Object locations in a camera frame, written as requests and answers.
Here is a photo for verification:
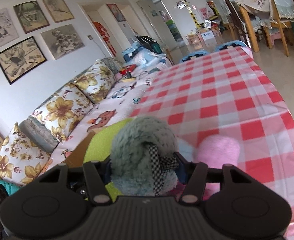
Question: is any yellow-green plush toy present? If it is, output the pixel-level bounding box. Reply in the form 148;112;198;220
83;118;135;201

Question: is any green printed cardboard box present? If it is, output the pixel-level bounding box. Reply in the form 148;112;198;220
64;131;96;168

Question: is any cartoon print sofa sheet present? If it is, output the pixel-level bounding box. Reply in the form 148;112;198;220
49;63;170;165

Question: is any floral cushion sofa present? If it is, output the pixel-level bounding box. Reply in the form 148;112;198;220
0;58;122;186

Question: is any red white checkered tablecloth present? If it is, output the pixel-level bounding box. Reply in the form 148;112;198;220
132;47;294;239

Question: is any blue chair back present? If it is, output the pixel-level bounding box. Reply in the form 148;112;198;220
214;40;248;52

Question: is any wooden dining chair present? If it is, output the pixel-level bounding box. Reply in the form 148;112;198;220
269;0;294;57

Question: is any grey sketch wall picture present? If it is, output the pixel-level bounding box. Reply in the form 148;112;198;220
41;24;85;60

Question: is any black framed wall picture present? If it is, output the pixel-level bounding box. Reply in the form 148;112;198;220
0;36;47;85

